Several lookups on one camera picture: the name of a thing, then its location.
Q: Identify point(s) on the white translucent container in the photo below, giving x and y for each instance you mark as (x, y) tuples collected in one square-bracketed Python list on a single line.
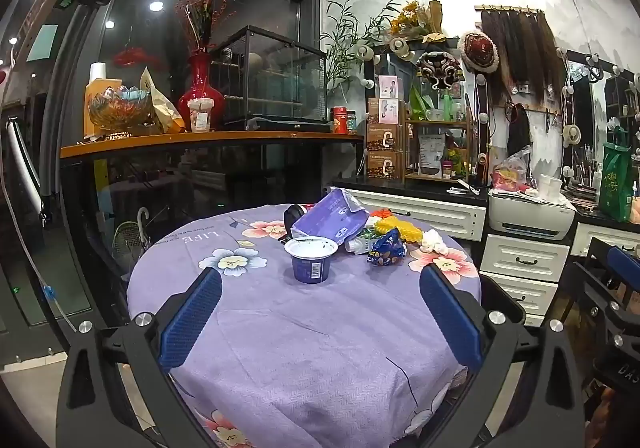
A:
[(550, 187)]

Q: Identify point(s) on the green bottle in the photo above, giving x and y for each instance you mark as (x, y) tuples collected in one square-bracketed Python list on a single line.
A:
[(447, 108)]

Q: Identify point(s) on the pink round figurine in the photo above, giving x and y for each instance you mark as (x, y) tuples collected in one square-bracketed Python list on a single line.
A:
[(636, 209)]

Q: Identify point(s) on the brown box with photo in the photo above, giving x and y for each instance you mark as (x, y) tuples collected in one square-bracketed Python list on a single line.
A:
[(385, 111)]

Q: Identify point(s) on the vanity mirror with bulbs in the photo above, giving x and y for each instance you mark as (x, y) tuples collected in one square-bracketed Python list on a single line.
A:
[(590, 108), (392, 66)]

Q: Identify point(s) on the badminton racket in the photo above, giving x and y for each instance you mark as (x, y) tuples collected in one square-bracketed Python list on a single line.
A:
[(126, 243)]

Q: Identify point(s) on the wooden counter shelf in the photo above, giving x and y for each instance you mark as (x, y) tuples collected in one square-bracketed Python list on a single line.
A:
[(225, 141)]

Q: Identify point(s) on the white paper roll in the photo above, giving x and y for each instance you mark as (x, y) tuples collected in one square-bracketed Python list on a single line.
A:
[(98, 71)]

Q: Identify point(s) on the white printer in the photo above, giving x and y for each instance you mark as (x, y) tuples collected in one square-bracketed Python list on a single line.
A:
[(530, 218)]

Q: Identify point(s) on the green bamboo plant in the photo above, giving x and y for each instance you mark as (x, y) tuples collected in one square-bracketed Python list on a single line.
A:
[(345, 38)]

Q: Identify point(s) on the small glass jar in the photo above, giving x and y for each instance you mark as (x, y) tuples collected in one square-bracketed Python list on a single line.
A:
[(352, 122)]

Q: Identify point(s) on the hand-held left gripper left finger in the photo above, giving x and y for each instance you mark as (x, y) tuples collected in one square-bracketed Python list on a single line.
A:
[(192, 318)]

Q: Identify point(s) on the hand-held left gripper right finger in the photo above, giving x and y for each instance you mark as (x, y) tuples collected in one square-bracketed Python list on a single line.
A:
[(450, 318)]

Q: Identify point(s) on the red cup with black lid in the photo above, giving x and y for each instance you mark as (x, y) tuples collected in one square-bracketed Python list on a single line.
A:
[(291, 220)]

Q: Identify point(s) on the glass terrarium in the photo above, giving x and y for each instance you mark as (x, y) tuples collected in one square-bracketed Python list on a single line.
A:
[(270, 73)]

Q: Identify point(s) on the purple packet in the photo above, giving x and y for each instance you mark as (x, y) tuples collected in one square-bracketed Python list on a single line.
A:
[(330, 218)]

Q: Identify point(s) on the white vanity drawer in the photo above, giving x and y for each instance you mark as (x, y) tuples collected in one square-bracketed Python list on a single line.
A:
[(595, 238)]

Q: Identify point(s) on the purple floral tablecloth table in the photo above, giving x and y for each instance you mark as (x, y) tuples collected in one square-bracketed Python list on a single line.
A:
[(300, 338)]

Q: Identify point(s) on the yellow mesh net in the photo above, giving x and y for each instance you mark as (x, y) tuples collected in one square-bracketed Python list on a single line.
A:
[(400, 228)]

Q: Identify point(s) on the black wig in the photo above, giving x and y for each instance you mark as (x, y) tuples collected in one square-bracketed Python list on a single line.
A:
[(519, 131)]

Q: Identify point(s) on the wooden shelf rack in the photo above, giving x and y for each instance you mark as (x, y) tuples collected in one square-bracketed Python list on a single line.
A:
[(435, 121)]

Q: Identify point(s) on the blue white yogurt cup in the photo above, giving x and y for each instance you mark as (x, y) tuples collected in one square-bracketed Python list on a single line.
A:
[(310, 268)]

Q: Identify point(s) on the yellow flower bouquet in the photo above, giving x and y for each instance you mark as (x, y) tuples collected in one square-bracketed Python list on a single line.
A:
[(410, 18)]

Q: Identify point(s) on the row of hair extensions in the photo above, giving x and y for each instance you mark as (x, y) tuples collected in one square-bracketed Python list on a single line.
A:
[(520, 53)]

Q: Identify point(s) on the green tote bag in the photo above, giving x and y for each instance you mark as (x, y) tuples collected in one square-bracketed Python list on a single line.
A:
[(615, 183)]

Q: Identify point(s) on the plastic drink cup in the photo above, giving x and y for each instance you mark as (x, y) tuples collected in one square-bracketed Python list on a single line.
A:
[(201, 116)]

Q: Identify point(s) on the red tin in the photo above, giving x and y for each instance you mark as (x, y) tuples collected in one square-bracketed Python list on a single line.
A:
[(340, 121)]

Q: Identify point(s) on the red embroidered hat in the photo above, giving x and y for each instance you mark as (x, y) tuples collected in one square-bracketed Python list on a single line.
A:
[(477, 51)]

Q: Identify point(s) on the orange mesh scrubber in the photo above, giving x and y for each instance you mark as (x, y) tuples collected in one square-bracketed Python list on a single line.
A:
[(380, 213)]

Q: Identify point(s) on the white wide drawer cabinet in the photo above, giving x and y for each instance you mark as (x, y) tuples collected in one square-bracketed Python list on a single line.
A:
[(430, 215)]

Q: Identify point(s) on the dried red flower branches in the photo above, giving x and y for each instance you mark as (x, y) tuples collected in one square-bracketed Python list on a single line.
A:
[(202, 18)]

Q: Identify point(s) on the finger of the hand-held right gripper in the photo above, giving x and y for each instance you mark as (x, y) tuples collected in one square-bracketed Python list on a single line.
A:
[(625, 260), (600, 298)]

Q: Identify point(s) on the white drawer stack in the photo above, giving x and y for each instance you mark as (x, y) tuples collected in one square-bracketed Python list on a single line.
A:
[(520, 263)]

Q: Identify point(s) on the orange white label bottle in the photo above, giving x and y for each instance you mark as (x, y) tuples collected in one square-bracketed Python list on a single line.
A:
[(356, 244)]

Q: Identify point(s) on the blue snack wrapper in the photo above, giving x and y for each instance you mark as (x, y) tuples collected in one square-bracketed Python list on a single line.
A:
[(387, 250)]

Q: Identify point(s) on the pink plastic bag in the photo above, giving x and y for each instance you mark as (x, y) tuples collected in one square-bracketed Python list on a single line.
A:
[(507, 176)]

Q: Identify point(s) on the red vase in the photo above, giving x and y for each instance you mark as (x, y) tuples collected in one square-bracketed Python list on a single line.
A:
[(200, 98)]

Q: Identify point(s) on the patterned glass bowl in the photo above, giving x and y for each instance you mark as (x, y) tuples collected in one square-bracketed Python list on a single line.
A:
[(120, 106)]

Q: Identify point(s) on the brown paper bag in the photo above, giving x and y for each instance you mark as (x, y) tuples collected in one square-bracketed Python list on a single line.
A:
[(160, 103)]

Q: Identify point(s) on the white tissue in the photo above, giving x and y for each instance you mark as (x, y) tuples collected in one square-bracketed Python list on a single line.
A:
[(434, 242)]

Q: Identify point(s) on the orange box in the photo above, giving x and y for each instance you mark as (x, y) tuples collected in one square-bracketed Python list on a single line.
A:
[(97, 88)]

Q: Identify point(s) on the ornate beaded headdress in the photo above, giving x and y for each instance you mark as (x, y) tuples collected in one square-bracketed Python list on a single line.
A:
[(440, 68)]

